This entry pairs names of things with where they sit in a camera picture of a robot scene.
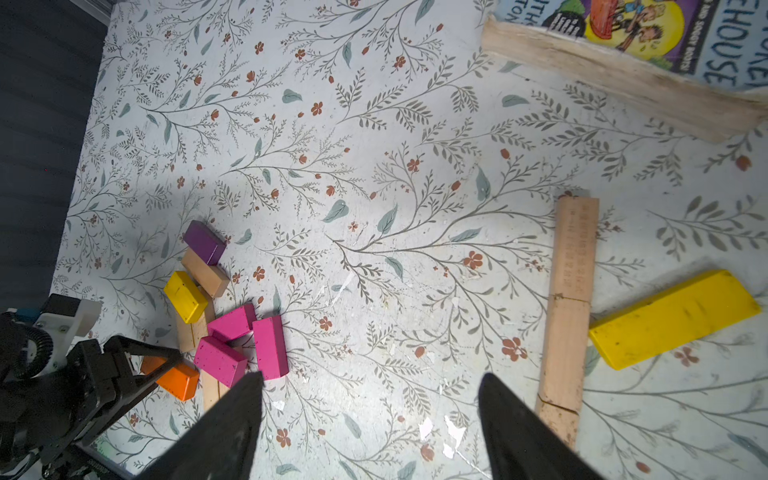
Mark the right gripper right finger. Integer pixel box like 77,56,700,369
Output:
478,373,600,480

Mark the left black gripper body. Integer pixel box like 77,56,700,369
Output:
40,336,183,456

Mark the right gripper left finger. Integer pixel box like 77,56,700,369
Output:
137,372,264,480

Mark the orange block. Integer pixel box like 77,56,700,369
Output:
141,357,200,402

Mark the natural wood block long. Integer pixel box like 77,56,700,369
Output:
549,196,599,303

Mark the yellow thin block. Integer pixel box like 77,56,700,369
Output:
589,270,762,370

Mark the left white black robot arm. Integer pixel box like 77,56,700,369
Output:
1,313,183,479

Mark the natural wood block pair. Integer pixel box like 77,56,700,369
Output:
174,300,216,353
200,370,230,412

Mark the magenta block lower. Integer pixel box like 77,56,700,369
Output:
193,336,248,388

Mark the magenta block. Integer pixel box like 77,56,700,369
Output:
193,336,248,388
252,315,289,380
208,303,256,342

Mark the natural wood block pair upper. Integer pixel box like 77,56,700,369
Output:
174,300,216,353

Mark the magenta block right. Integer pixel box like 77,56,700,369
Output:
252,315,289,380

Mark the magenta block upper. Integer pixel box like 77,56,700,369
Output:
208,303,256,342

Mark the natural wood block by purple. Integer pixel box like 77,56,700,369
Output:
181,249,230,298

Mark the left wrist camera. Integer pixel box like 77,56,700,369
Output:
13,294,103,379

